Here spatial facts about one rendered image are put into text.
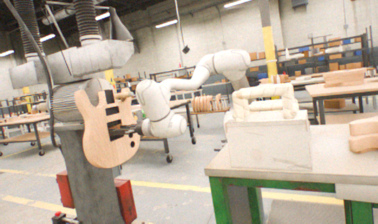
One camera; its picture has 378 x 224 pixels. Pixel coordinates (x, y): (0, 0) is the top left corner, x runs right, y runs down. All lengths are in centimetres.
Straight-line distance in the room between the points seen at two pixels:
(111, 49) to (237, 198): 144
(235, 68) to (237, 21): 1127
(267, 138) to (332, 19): 1147
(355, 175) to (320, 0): 1163
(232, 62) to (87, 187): 117
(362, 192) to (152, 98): 75
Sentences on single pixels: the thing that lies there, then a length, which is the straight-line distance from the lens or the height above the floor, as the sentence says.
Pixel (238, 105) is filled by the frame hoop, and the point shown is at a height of 116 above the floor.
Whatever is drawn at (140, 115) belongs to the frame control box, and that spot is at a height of 108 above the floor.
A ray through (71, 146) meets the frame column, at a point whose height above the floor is 98.
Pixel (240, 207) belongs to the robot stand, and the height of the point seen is 22.
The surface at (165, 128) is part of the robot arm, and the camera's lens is 97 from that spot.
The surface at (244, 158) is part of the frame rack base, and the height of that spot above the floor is 97.
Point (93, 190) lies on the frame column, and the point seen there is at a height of 69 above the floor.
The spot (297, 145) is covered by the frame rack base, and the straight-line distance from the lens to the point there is 79.
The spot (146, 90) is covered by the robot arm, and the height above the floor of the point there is 126.
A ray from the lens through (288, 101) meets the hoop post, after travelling 77.
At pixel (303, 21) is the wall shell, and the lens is 1209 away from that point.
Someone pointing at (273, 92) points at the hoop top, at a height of 119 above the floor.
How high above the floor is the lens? 128
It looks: 5 degrees down
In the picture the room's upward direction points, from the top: 9 degrees counter-clockwise
